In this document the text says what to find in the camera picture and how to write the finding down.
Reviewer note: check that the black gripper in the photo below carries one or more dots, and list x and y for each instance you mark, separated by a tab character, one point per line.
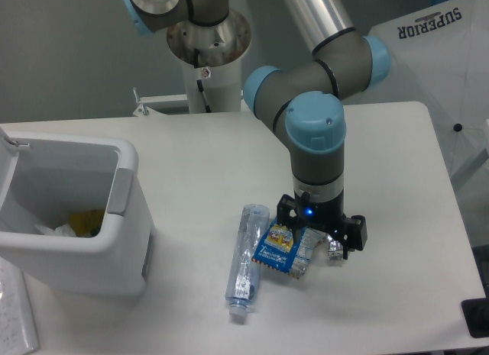
295	214

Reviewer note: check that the blue snack wrapper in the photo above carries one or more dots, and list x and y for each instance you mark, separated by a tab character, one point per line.
277	249

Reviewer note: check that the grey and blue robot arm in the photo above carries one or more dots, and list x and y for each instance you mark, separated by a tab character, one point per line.
302	108

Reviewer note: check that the yellow trash in can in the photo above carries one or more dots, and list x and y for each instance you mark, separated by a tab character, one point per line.
84	224

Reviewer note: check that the white trash can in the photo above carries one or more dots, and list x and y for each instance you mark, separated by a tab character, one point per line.
47	177

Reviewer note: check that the clear plastic bottle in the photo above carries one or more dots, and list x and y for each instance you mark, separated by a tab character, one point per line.
245	275

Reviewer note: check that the black device at edge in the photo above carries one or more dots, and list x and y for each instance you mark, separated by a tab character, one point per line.
476	316

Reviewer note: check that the white SUPERIOR umbrella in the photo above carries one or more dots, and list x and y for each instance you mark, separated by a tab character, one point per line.
439	57

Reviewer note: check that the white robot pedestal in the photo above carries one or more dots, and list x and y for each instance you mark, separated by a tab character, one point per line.
211	62

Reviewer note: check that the white table clamp bracket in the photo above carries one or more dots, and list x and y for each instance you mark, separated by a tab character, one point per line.
163	104

